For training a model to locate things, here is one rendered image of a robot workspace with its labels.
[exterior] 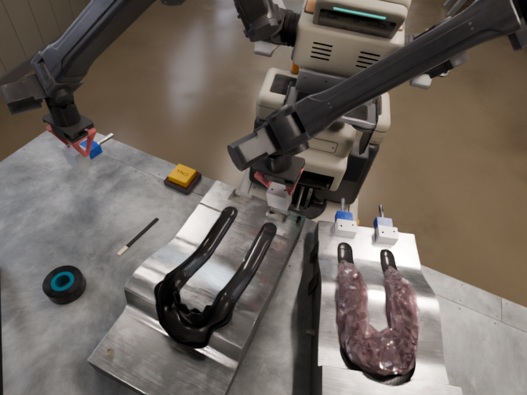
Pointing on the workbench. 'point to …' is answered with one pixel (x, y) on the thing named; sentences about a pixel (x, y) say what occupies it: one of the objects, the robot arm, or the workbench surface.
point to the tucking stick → (137, 237)
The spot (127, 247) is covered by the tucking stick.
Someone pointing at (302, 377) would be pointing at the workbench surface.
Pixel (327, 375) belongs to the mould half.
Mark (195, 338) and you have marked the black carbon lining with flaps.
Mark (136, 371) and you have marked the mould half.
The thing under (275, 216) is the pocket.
